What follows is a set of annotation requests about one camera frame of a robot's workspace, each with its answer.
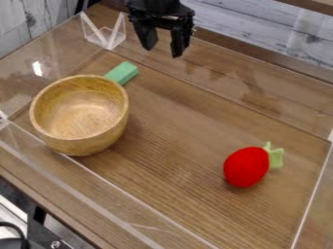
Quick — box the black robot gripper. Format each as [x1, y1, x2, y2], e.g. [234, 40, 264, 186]
[125, 0, 196, 57]

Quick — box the red plush strawberry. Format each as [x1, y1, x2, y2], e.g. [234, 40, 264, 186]
[222, 142, 285, 188]

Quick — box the green rectangular block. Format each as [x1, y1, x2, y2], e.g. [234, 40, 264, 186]
[105, 61, 139, 86]

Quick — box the wooden bowl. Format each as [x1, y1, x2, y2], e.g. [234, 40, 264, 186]
[30, 75, 129, 157]

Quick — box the clear acrylic corner bracket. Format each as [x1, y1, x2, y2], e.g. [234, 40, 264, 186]
[79, 12, 126, 51]

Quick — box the black metal table bracket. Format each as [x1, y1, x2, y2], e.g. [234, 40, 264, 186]
[27, 206, 73, 249]

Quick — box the black cable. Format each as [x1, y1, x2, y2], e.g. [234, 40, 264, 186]
[0, 222, 30, 249]

